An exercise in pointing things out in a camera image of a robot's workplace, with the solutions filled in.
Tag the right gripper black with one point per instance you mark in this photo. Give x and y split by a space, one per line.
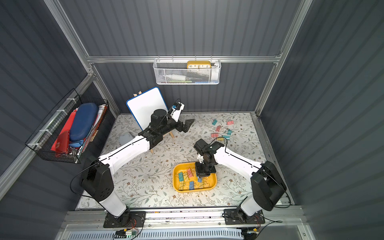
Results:
204 172

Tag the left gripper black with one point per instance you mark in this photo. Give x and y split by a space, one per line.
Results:
179 124

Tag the yellow plastic storage tray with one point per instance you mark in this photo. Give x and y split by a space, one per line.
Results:
211 181

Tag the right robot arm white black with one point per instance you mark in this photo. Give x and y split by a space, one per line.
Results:
266 182

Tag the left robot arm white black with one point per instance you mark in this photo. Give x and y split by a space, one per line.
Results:
97 178

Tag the translucent small plastic box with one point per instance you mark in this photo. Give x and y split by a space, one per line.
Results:
125 138

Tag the wooden easel stand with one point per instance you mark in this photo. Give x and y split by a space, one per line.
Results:
171 134

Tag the yellow clock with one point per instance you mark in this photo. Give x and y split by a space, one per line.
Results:
198 65

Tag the blue oval case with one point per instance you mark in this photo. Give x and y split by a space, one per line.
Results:
83 121

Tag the red folder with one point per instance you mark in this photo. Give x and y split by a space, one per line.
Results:
61 144

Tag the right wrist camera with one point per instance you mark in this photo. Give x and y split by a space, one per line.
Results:
200 158

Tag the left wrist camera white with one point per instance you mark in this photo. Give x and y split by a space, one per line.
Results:
175 110

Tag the small whiteboard blue frame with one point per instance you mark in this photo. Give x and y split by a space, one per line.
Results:
142 106

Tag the white wire wall basket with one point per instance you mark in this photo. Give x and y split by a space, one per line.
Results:
173 72

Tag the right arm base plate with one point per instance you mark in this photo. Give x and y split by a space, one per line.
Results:
238 217

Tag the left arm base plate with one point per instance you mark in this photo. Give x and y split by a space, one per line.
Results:
130 219

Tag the black wire side basket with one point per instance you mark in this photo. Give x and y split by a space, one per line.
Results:
42 141

